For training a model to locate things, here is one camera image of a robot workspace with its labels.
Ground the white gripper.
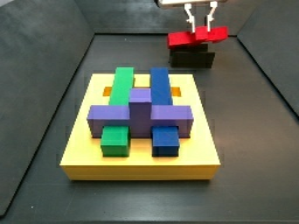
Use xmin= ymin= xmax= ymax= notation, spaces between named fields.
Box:
xmin=155 ymin=0 xmax=228 ymax=33

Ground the red cross block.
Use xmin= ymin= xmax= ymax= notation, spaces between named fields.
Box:
xmin=167 ymin=26 xmax=228 ymax=49

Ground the yellow base board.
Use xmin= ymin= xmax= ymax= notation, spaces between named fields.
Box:
xmin=60 ymin=73 xmax=220 ymax=180

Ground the purple cross block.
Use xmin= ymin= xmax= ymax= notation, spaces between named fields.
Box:
xmin=87 ymin=88 xmax=194 ymax=138

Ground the blue long block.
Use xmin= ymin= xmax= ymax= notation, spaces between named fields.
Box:
xmin=150 ymin=67 xmax=180 ymax=157

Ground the green long block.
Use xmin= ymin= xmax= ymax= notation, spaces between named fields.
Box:
xmin=100 ymin=67 xmax=135 ymax=157

